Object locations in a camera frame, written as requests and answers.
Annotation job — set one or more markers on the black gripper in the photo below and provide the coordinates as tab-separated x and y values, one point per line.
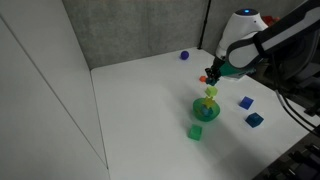
217	65

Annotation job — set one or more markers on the teal block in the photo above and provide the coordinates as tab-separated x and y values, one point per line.
211	81

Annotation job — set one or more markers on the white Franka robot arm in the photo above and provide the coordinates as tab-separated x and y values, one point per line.
266	43

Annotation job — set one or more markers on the orange toy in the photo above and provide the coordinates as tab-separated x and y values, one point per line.
202	79

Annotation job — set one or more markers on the yellow star toy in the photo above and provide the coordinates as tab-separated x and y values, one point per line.
209	102

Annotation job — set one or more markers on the small blue toy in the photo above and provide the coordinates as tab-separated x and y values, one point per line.
206	112

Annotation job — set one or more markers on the green plastic bowl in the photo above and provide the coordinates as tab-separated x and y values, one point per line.
206	115

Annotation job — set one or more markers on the lime yellow cube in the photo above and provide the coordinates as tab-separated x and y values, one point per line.
211	91

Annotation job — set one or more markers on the purple ball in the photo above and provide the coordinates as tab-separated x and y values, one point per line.
184	55

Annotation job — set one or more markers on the bright blue cube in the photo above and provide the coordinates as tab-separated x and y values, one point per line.
246	102

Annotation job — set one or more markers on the black tripod pole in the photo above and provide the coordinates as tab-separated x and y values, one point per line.
204	25

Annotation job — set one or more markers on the green cube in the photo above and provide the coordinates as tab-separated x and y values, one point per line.
195	132

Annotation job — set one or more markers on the dark blue cube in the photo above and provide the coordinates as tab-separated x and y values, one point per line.
254	120

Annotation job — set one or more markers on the red orange background object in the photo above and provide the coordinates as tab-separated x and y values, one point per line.
271	19

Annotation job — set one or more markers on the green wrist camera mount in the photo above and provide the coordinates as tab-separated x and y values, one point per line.
231	70

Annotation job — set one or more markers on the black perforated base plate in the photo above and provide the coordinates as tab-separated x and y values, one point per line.
293	163

